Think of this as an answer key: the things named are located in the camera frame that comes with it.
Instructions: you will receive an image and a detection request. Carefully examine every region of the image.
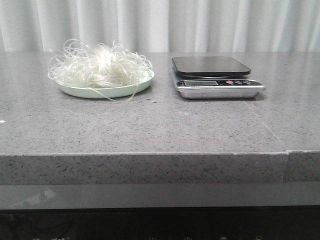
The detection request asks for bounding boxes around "white pleated curtain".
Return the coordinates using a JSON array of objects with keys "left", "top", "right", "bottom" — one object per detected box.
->
[{"left": 0, "top": 0, "right": 320, "bottom": 52}]

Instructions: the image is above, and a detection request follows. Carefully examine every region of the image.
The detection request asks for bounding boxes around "digital kitchen scale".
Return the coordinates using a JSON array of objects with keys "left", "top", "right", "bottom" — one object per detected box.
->
[{"left": 172, "top": 56, "right": 265, "bottom": 99}]

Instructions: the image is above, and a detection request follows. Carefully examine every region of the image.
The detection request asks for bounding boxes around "mint green round plate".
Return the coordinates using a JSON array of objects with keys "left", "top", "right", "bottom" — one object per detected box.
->
[{"left": 59, "top": 71, "right": 155, "bottom": 99}]

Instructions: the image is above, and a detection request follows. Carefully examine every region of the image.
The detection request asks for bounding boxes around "white vermicelli noodle bundle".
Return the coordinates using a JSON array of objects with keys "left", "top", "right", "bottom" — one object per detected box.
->
[{"left": 48, "top": 39, "right": 154, "bottom": 102}]

